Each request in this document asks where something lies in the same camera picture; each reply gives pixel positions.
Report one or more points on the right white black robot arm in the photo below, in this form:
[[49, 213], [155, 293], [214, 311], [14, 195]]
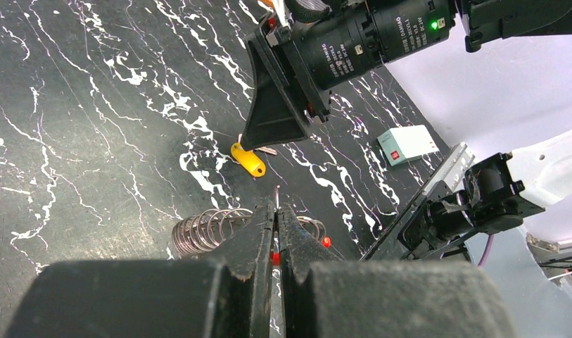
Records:
[[485, 21]]

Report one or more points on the white red keyring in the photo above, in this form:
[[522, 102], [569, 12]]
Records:
[[200, 234]]

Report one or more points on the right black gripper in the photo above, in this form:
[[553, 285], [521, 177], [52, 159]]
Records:
[[296, 65]]

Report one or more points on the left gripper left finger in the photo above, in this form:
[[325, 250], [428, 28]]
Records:
[[223, 294]]

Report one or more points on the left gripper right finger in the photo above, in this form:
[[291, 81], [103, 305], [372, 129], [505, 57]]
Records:
[[325, 296]]

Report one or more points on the white box with red mark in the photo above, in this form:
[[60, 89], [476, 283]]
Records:
[[402, 144]]

